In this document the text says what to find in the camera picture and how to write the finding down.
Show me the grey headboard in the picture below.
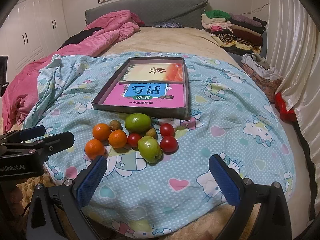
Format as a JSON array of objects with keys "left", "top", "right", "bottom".
[{"left": 85, "top": 0, "right": 208, "bottom": 29}]

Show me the cream satin curtain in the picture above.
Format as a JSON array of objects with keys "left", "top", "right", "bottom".
[{"left": 267, "top": 0, "right": 319, "bottom": 168}]

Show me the red plastic bag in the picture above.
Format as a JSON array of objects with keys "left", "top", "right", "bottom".
[{"left": 275, "top": 93, "right": 297, "bottom": 122}]

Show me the blue patterned pillow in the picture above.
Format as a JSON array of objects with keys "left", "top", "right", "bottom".
[{"left": 153, "top": 23, "right": 183, "bottom": 28}]

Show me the floral bag with cloth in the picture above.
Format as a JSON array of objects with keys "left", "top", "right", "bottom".
[{"left": 241, "top": 53, "right": 283, "bottom": 103}]

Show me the black garment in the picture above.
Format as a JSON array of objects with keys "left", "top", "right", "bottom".
[{"left": 58, "top": 27, "right": 102, "bottom": 50}]

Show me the red tomato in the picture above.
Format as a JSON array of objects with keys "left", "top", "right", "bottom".
[
  {"left": 127, "top": 133, "right": 141, "bottom": 148},
  {"left": 160, "top": 136, "right": 178, "bottom": 153},
  {"left": 159, "top": 123, "right": 175, "bottom": 137}
]

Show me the pile of folded clothes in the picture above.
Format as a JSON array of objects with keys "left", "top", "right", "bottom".
[{"left": 201, "top": 10, "right": 267, "bottom": 56}]

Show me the pink workbook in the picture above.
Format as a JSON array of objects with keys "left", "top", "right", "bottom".
[{"left": 103, "top": 83, "right": 185, "bottom": 108}]

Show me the orange cream book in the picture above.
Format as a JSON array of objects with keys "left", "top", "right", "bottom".
[{"left": 119, "top": 63, "right": 184, "bottom": 83}]

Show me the white wardrobe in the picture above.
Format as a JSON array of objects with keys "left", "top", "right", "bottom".
[{"left": 1, "top": 0, "right": 69, "bottom": 82}]

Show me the pear-shaped green fruit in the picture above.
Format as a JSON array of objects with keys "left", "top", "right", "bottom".
[{"left": 137, "top": 136, "right": 162, "bottom": 164}]

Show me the round green fruit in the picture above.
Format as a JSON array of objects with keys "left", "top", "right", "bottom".
[{"left": 125, "top": 113, "right": 151, "bottom": 133}]

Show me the shallow grey cardboard box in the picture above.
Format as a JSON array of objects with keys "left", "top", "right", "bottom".
[{"left": 92, "top": 56, "right": 189, "bottom": 120}]

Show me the beige blanket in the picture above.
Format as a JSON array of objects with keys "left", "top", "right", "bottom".
[{"left": 100, "top": 27, "right": 240, "bottom": 68}]

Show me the brown kiwi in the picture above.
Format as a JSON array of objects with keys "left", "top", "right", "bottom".
[
  {"left": 145, "top": 128, "right": 158, "bottom": 139},
  {"left": 109, "top": 120, "right": 123, "bottom": 131}
]

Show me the orange mandarin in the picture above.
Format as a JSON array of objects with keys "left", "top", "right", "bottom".
[
  {"left": 92, "top": 123, "right": 111, "bottom": 142},
  {"left": 84, "top": 139, "right": 105, "bottom": 160},
  {"left": 108, "top": 129, "right": 127, "bottom": 148}
]

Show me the pink quilt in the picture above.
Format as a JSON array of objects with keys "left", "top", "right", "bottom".
[{"left": 2, "top": 10, "right": 145, "bottom": 133}]

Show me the blue cartoon print sheet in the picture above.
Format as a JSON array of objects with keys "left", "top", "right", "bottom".
[{"left": 23, "top": 51, "right": 296, "bottom": 239}]

